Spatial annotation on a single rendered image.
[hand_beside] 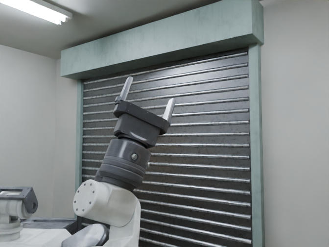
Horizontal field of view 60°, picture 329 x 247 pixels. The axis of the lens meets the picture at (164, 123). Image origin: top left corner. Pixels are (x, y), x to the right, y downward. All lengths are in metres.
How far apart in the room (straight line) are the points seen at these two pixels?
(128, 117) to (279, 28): 1.94
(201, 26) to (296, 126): 1.02
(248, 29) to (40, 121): 2.73
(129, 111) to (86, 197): 0.18
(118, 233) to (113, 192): 0.09
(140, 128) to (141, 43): 2.10
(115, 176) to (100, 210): 0.07
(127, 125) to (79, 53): 2.74
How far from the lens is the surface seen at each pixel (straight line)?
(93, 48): 3.11
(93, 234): 0.74
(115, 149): 0.55
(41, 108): 3.90
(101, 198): 0.52
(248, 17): 2.19
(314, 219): 2.27
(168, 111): 0.63
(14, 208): 0.79
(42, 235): 0.83
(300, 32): 2.35
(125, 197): 0.55
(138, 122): 0.58
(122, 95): 0.59
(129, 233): 0.57
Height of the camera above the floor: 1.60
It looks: 4 degrees up
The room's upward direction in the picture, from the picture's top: straight up
